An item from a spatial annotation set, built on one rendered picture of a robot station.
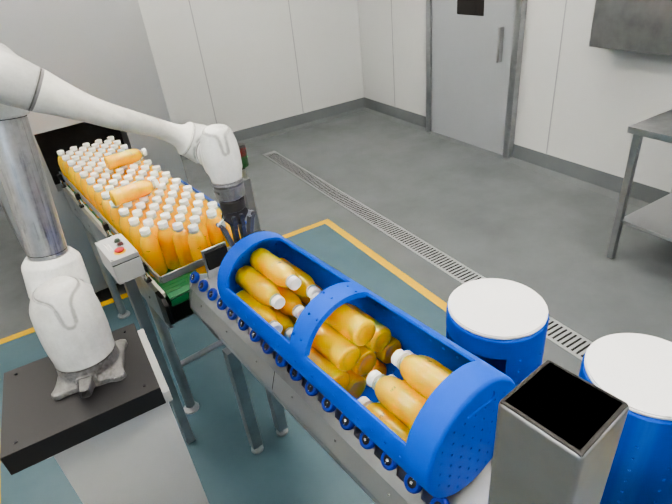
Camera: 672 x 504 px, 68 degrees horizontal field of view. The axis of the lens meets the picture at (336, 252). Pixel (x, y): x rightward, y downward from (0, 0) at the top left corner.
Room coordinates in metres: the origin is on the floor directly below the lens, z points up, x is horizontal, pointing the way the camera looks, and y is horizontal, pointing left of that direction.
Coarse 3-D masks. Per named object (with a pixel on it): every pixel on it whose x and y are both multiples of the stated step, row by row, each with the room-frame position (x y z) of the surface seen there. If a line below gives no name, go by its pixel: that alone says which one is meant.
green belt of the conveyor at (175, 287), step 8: (88, 208) 2.47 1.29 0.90; (96, 216) 2.36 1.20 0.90; (168, 272) 1.73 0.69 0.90; (176, 280) 1.66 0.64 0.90; (184, 280) 1.66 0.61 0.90; (168, 288) 1.61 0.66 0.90; (176, 288) 1.61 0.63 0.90; (184, 288) 1.61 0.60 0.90; (168, 296) 1.57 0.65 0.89; (176, 296) 1.57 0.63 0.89; (184, 296) 1.58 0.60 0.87; (176, 304) 1.57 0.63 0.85
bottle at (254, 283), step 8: (240, 272) 1.29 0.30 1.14; (248, 272) 1.28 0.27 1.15; (256, 272) 1.27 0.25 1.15; (240, 280) 1.27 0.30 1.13; (248, 280) 1.24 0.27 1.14; (256, 280) 1.23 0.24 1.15; (264, 280) 1.22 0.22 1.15; (248, 288) 1.22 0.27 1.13; (256, 288) 1.20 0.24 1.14; (264, 288) 1.19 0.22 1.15; (272, 288) 1.19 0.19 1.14; (256, 296) 1.19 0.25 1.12; (264, 296) 1.17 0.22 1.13; (272, 296) 1.16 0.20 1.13; (264, 304) 1.17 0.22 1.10
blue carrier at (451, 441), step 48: (240, 240) 1.33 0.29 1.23; (288, 240) 1.36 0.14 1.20; (240, 288) 1.31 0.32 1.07; (336, 288) 1.02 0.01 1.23; (432, 336) 0.84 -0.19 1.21; (336, 384) 0.80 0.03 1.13; (480, 384) 0.66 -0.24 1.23; (384, 432) 0.67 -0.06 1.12; (432, 432) 0.60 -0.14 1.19; (480, 432) 0.65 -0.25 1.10; (432, 480) 0.57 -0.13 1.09
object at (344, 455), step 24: (216, 288) 1.54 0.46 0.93; (216, 336) 1.60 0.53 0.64; (240, 360) 1.45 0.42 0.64; (264, 384) 1.22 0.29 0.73; (288, 408) 1.01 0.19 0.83; (312, 432) 0.92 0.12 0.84; (336, 432) 0.85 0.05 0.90; (360, 432) 0.83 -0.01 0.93; (336, 456) 0.83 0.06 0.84; (360, 456) 0.78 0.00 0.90; (360, 480) 0.75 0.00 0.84; (384, 480) 0.71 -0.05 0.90; (480, 480) 0.66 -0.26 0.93
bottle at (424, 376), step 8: (400, 360) 0.81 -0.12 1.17; (408, 360) 0.79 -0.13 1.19; (416, 360) 0.78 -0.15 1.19; (424, 360) 0.78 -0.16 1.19; (400, 368) 0.79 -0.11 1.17; (408, 368) 0.77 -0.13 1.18; (416, 368) 0.76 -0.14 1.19; (424, 368) 0.76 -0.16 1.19; (432, 368) 0.75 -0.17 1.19; (440, 368) 0.76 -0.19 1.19; (408, 376) 0.76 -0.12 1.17; (416, 376) 0.75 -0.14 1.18; (424, 376) 0.74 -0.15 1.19; (432, 376) 0.73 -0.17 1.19; (440, 376) 0.73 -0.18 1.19; (408, 384) 0.76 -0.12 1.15; (416, 384) 0.74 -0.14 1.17; (424, 384) 0.73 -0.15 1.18; (432, 384) 0.72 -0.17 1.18; (424, 392) 0.72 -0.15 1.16; (432, 392) 0.71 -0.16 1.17
